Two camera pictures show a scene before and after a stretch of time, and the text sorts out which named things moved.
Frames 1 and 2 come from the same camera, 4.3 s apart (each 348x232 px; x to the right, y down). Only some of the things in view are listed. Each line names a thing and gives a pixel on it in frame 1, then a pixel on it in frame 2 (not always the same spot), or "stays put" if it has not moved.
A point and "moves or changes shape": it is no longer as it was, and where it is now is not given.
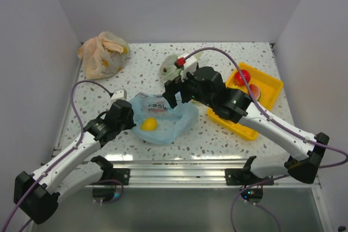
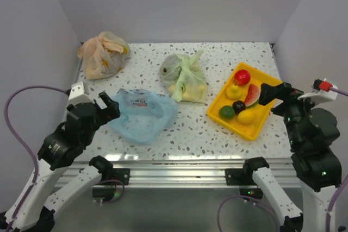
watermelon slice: x=255 y=91 stays put
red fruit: x=237 y=78 stays put
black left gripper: x=130 y=123 to x=112 y=110
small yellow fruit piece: x=149 y=124 moves or changes shape
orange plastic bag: x=104 y=55 stays put
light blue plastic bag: x=156 y=121 moves or changes shape
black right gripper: x=175 y=86 to x=292 y=98
